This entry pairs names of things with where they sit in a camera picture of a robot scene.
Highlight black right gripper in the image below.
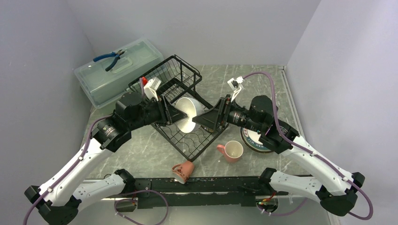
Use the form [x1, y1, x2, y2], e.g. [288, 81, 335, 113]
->
[193, 93, 264, 133]

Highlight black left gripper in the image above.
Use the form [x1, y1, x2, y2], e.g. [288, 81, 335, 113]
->
[128, 94, 187, 131]

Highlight white ceramic bowl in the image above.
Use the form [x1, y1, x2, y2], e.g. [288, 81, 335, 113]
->
[175, 97, 204, 134]

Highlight black wire dish rack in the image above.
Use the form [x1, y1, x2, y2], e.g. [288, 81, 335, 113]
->
[142, 55, 228, 162]

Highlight small pink mug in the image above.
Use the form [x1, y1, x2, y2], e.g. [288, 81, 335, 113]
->
[171, 161, 195, 184]

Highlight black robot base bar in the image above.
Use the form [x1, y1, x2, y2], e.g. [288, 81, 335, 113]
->
[104, 176, 290, 209]

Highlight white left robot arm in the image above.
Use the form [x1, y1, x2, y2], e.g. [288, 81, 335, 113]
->
[25, 92, 187, 225]

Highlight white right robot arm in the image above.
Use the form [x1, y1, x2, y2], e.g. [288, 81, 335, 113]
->
[193, 95, 365, 217]

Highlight large pink mug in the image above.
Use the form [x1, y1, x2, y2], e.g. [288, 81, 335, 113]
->
[217, 141, 244, 163]

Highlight clear plastic storage box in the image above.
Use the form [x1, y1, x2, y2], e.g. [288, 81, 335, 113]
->
[74, 38, 164, 108]

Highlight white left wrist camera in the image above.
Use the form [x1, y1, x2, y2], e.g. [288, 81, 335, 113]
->
[142, 77, 162, 101]

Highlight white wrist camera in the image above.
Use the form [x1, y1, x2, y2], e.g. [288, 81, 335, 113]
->
[227, 76, 244, 102]
[142, 77, 162, 101]

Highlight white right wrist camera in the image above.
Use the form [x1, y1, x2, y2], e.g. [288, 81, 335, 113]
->
[227, 76, 244, 102]

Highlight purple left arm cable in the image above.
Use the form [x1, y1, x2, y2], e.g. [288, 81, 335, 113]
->
[22, 77, 147, 225]

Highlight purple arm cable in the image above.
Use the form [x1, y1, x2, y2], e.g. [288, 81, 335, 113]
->
[22, 77, 147, 225]
[242, 71, 374, 221]

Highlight blue handled pliers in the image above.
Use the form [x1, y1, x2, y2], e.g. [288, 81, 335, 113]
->
[93, 49, 127, 72]

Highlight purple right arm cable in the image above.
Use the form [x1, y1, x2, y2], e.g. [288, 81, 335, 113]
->
[242, 71, 374, 221]

